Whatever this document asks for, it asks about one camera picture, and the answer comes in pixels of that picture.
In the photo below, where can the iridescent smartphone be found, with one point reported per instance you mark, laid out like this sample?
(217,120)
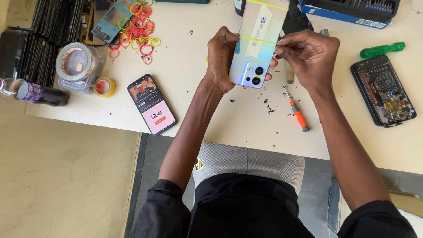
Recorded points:
(256,56)

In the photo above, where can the yellow rubber band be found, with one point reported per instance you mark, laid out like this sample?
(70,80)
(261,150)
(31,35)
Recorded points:
(267,4)
(244,74)
(257,40)

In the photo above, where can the yellow tape roll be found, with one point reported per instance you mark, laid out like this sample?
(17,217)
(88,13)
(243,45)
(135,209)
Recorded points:
(105,87)

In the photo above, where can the dark green case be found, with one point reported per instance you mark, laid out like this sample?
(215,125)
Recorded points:
(183,1)

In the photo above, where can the teal phone back cover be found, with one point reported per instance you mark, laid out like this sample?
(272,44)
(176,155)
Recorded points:
(110,23)

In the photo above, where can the clear plastic container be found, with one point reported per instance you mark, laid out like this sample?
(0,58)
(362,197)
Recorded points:
(95,71)

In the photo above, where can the dark soda bottle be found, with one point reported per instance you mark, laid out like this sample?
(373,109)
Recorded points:
(36,93)

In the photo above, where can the person's right hand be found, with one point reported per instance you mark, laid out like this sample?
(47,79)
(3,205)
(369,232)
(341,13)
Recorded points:
(314,59)

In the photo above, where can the person's grey shorts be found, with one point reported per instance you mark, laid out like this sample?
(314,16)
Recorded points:
(248,162)

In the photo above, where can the masking tape label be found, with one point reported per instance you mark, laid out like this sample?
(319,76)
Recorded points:
(259,29)

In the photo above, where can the pile of coloured rubber bands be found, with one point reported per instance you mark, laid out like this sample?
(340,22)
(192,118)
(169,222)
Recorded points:
(137,31)

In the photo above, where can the silver tape roll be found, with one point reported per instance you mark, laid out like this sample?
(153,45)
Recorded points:
(75,62)

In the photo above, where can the person's left hand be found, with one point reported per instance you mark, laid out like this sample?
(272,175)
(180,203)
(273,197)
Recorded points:
(219,62)

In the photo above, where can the small dark bottle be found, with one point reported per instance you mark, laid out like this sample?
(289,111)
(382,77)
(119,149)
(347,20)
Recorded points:
(240,7)

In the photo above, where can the rows of black phone screens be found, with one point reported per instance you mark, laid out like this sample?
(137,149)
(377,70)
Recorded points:
(36,36)

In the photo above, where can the person's black shirt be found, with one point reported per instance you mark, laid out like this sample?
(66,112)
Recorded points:
(244,211)

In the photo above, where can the black smartphone with lit screen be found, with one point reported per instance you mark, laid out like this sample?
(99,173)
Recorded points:
(152,105)

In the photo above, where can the scattered black debris bits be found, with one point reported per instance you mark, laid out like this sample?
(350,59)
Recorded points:
(268,107)

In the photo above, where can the blue screwdriver bit set box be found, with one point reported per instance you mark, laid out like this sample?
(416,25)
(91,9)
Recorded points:
(347,11)

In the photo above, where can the opened black smartphone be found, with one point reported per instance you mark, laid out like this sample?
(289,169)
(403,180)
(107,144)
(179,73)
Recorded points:
(383,91)

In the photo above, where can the black pad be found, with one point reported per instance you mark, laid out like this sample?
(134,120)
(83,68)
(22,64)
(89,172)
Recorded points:
(297,19)

